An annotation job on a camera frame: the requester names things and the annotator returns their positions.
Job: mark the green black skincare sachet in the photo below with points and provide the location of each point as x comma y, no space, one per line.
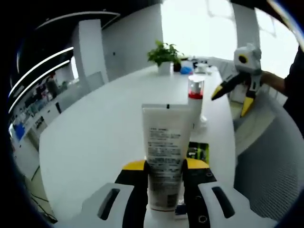
198,152

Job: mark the blue bag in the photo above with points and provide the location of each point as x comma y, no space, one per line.
187,70

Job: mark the potted green plant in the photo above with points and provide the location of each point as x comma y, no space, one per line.
164,55

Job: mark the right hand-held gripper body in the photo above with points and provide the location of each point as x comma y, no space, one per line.
249,61

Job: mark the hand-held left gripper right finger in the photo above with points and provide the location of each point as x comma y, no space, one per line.
197,175

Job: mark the white mesh chair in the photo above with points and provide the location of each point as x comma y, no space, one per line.
268,166

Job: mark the blue storage box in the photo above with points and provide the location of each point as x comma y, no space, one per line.
19,133

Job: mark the red collar skincare bottle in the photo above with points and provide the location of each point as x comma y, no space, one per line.
196,107

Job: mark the white skincare tube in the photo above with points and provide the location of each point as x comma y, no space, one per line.
166,142

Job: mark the person's dark clothing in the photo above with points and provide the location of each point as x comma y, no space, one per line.
295,95

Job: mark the dark red cup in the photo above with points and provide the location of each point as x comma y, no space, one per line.
177,67

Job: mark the white counter cabinets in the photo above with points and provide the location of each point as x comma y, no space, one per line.
42,118

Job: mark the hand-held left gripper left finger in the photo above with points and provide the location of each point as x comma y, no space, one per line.
133,175

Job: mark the ceiling light strip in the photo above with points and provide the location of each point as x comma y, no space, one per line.
42,62
38,78

